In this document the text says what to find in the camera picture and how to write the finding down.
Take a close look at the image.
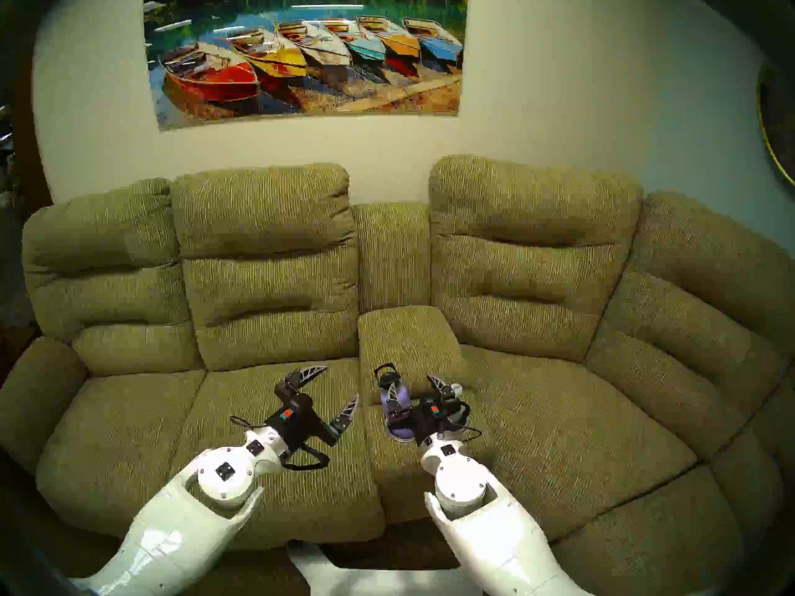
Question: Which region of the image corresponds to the olive green sectional sofa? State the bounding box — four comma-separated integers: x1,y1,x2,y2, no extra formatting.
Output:
0,155,795,596

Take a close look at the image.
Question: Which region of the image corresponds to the round gold framed wall mirror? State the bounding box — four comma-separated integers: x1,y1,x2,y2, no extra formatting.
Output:
756,58,795,189

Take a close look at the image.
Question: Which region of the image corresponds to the colourful rowboats wall picture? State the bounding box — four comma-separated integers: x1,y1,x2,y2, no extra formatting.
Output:
143,0,470,130

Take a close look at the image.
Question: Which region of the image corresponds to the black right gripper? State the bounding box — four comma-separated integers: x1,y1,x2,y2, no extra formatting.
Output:
385,375,470,446

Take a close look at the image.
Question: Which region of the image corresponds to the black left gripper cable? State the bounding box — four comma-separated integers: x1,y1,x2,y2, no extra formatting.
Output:
230,416,330,471

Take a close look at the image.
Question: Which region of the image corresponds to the olive sofa console armrest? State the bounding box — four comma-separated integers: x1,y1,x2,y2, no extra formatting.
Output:
358,305,497,524

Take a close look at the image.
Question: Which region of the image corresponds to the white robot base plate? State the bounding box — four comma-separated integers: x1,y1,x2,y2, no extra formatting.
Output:
286,541,466,596

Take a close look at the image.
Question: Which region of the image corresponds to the clear plastic soda bottle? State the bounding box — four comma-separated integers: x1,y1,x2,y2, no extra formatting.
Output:
444,382,468,428

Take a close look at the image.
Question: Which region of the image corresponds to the purple insulated water bottle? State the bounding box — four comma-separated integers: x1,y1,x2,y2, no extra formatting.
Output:
374,363,429,440

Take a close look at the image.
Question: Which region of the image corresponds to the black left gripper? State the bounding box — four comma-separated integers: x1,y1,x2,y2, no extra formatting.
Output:
264,366,360,453

